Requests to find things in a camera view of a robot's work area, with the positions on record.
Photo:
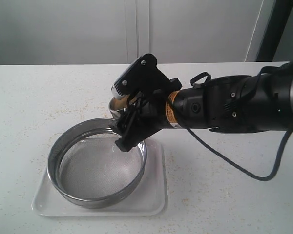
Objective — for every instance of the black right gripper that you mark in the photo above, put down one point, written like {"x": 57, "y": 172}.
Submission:
{"x": 147, "y": 91}

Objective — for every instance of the small stainless steel cup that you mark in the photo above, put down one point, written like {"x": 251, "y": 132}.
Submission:
{"x": 118, "y": 107}

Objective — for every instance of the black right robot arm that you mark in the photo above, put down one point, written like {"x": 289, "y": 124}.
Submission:
{"x": 237, "y": 104}

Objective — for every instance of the round steel mesh sieve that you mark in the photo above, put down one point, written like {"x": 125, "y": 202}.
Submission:
{"x": 89, "y": 170}

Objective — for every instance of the white rectangular plastic tray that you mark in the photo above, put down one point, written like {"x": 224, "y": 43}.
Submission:
{"x": 146, "y": 200}

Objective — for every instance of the white cabinet doors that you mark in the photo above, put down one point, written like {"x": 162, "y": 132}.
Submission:
{"x": 118, "y": 31}

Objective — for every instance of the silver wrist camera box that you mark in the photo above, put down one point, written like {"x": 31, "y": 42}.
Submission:
{"x": 121, "y": 81}

